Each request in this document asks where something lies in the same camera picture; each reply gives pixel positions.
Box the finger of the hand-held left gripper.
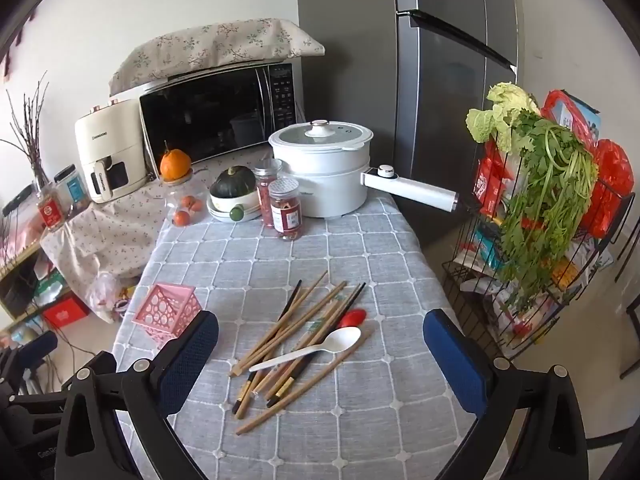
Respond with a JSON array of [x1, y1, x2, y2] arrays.
[[9, 331, 59, 373], [61, 351, 118, 392]]

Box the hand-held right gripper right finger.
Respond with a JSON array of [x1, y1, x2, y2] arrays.
[[423, 309, 590, 480]]

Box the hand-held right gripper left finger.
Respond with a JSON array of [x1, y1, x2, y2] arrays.
[[54, 310, 220, 480]]

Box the pink perforated basket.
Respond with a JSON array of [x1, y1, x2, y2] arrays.
[[132, 283, 203, 350]]

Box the pile of chopsticks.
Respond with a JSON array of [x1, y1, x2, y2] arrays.
[[229, 270, 373, 436]]

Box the red plastic spoon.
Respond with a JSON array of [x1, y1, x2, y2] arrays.
[[336, 309, 367, 330]]

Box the white plastic spoon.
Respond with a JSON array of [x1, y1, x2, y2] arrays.
[[248, 326, 362, 373]]

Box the red box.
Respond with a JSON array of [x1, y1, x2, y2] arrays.
[[42, 294, 91, 330]]

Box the white plastic bag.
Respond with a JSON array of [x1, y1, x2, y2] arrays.
[[460, 270, 551, 346]]

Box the translucent plastic bag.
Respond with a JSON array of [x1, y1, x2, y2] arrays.
[[90, 270, 136, 323]]

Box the wooden shelf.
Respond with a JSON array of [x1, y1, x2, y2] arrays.
[[0, 240, 56, 321]]

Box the grey checked tablecloth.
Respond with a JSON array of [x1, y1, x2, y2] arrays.
[[107, 195, 493, 480]]

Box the teal snack packet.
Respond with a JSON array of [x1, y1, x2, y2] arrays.
[[472, 227, 508, 268]]

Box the red label glass bottle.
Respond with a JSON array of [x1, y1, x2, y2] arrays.
[[35, 182, 66, 231]]

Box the white bowl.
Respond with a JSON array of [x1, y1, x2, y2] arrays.
[[206, 192, 263, 223]]

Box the blue label jar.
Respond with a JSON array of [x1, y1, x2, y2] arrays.
[[54, 165, 87, 216]]

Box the clear glass jar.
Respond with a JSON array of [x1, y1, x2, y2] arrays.
[[163, 172, 209, 227]]

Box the red label clear jar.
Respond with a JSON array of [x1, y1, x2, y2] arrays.
[[268, 178, 304, 242]]

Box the dark green squash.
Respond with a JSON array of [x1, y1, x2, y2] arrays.
[[209, 166, 257, 200]]

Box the red snack packet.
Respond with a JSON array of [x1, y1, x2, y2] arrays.
[[472, 140, 516, 216]]

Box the tall jar of red contents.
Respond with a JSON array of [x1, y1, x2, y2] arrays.
[[254, 158, 284, 231]]

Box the large orange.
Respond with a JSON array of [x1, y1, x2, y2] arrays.
[[160, 141, 192, 182]]

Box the leafy green celery bunch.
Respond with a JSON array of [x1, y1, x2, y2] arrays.
[[497, 110, 598, 311]]

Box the dry branches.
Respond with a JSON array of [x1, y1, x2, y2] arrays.
[[0, 71, 51, 186]]

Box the white electric cooking pot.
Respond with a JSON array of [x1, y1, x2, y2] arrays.
[[268, 120, 461, 219]]

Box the cream air fryer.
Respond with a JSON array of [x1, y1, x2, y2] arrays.
[[75, 99, 148, 204]]

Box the black microwave oven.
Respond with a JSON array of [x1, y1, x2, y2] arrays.
[[139, 62, 301, 181]]

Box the napa cabbage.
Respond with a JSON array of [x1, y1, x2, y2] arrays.
[[466, 82, 541, 153]]

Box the red plastic bag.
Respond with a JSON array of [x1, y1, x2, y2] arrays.
[[580, 139, 635, 238]]

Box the red and blue packet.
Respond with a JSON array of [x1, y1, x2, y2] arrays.
[[542, 89, 603, 148]]

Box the grey refrigerator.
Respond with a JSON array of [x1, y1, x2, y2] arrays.
[[296, 0, 521, 261]]

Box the floral cover cloth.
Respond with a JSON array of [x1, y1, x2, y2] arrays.
[[109, 18, 326, 97]]

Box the black wire rack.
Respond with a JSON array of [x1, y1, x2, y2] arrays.
[[442, 110, 631, 361]]

